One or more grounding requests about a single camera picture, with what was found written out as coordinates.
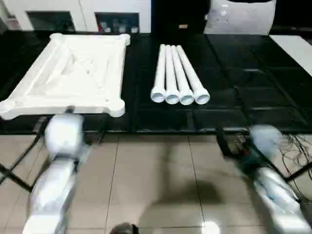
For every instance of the white plastic table leg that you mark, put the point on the white plastic table leg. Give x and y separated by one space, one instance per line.
160 73
191 73
170 73
181 73

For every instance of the white plastic table top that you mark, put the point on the white plastic table top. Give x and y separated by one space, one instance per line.
73 73

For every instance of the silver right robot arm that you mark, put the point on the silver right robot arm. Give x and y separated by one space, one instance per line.
273 190

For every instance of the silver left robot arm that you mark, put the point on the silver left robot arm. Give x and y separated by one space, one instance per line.
53 185

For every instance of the black work mat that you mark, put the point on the black work mat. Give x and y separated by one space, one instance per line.
243 97

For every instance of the white flat board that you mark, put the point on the white flat board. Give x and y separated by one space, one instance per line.
300 51

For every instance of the light grey pillow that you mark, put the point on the light grey pillow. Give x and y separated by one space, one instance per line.
239 19

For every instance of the small yellow label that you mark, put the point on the small yellow label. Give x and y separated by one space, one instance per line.
183 26

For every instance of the dark robot body part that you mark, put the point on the dark robot body part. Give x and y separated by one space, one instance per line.
124 229

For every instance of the white glass-door cabinet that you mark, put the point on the white glass-door cabinet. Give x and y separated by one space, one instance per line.
83 9

